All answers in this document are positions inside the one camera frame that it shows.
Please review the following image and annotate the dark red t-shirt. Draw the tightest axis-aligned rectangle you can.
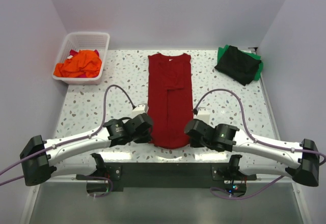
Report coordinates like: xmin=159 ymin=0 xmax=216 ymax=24
xmin=148 ymin=53 xmax=193 ymax=149

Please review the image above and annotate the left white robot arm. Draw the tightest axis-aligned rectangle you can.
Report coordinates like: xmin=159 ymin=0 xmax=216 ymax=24
xmin=20 ymin=113 xmax=153 ymax=186

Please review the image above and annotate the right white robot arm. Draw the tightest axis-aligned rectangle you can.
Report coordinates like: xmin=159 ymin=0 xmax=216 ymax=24
xmin=184 ymin=119 xmax=320 ymax=187

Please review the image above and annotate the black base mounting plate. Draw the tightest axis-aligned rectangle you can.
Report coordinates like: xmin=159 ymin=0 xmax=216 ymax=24
xmin=76 ymin=162 xmax=257 ymax=193

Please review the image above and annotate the folded black t-shirt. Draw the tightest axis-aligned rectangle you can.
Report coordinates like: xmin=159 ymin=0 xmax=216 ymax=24
xmin=214 ymin=45 xmax=262 ymax=87

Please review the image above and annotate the orange t-shirt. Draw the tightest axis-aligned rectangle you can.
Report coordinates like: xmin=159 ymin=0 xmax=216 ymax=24
xmin=53 ymin=50 xmax=102 ymax=78

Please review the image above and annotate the folded green t-shirt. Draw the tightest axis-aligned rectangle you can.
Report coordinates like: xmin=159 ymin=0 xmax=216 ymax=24
xmin=218 ymin=44 xmax=264 ymax=81

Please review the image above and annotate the white plastic laundry basket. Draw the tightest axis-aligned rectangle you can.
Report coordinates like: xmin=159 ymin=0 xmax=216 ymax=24
xmin=52 ymin=32 xmax=110 ymax=85

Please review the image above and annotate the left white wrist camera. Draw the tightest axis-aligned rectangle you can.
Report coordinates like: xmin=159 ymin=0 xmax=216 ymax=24
xmin=131 ymin=103 xmax=149 ymax=118

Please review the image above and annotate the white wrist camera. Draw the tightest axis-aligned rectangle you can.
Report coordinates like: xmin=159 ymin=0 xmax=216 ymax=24
xmin=131 ymin=103 xmax=149 ymax=118
xmin=196 ymin=108 xmax=210 ymax=124

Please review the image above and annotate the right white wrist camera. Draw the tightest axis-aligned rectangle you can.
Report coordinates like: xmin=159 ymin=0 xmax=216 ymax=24
xmin=196 ymin=108 xmax=210 ymax=124

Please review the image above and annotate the aluminium extrusion rail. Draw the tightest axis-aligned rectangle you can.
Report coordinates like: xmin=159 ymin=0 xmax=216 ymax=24
xmin=32 ymin=146 xmax=303 ymax=184

